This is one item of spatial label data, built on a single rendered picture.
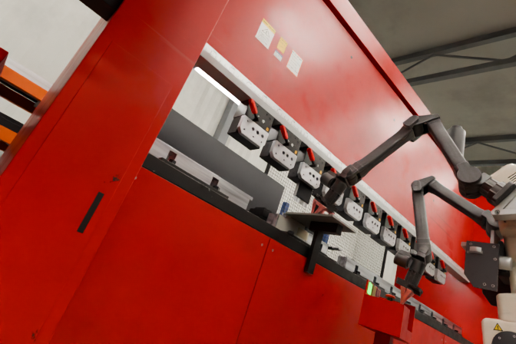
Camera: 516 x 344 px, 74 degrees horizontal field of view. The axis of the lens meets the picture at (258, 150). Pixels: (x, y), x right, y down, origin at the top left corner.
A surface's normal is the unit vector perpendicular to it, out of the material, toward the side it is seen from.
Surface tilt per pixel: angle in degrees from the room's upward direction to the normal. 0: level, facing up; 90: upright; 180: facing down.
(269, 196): 90
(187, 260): 90
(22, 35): 90
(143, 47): 90
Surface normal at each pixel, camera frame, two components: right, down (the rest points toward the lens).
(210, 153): 0.66, -0.10
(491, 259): -0.63, -0.51
